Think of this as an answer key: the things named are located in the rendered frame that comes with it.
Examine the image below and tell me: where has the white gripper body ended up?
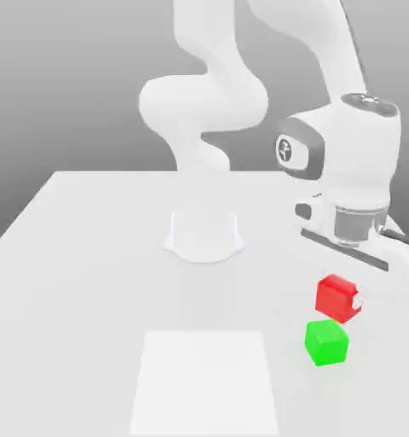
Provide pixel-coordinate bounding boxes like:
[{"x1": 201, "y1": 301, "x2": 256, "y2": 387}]
[{"x1": 297, "y1": 227, "x2": 409, "y2": 303}]

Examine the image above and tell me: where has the small red cube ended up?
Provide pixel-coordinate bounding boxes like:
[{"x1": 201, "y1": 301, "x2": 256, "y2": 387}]
[{"x1": 314, "y1": 273, "x2": 364, "y2": 324}]

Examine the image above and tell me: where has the small green cube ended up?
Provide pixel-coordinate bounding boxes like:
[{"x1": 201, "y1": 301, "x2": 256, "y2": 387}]
[{"x1": 304, "y1": 319, "x2": 349, "y2": 367}]

